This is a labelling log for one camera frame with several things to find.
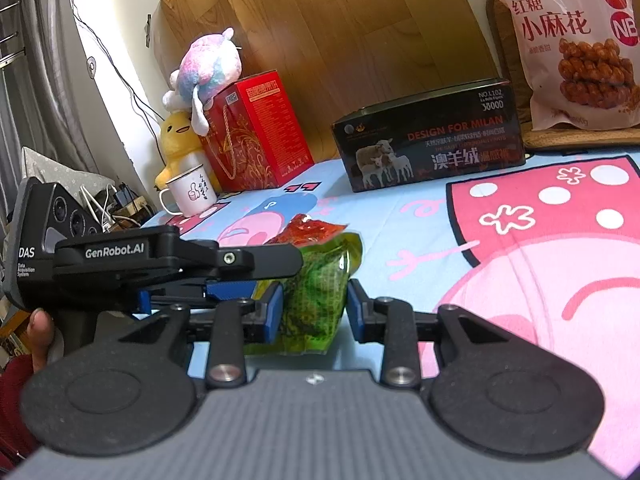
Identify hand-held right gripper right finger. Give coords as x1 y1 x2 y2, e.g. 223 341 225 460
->
346 278 503 389

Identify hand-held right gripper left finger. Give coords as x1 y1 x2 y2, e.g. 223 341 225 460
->
117 281 285 389

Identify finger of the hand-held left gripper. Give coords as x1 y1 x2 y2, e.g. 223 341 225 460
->
150 280 259 306
217 242 304 282

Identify yellow-green translucent snack packet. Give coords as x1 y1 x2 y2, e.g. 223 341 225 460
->
244 231 364 357

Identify person's left hand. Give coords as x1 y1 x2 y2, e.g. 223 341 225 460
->
27 309 56 375

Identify red snack packet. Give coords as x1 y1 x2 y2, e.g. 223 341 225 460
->
271 213 349 249

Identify grey patterned pillow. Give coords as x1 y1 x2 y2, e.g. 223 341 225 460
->
21 146 115 202

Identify white enamel mug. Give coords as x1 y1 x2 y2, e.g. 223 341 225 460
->
158 162 219 219

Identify red gift box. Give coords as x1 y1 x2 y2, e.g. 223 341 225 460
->
198 69 315 194

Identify yellow plush toy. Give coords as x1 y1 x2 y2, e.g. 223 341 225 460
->
154 110 222 194

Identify printed blanket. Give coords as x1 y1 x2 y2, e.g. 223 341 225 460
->
100 144 640 480

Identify black cardboard box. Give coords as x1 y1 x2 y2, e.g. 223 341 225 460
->
330 77 527 194

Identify grey curtain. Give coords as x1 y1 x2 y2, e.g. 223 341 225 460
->
0 0 127 223

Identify pastel plush toy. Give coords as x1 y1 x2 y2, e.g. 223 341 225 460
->
162 27 244 136

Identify wooden board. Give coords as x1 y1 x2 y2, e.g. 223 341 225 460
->
151 0 502 167

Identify metal rack bars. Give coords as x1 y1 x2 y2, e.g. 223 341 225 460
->
0 2 27 62

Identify large pink snack bag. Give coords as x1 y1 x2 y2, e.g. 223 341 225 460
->
477 0 640 132

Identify white charger cables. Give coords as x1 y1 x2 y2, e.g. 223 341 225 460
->
79 183 121 232

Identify black wall cable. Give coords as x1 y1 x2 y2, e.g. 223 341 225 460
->
69 0 172 128

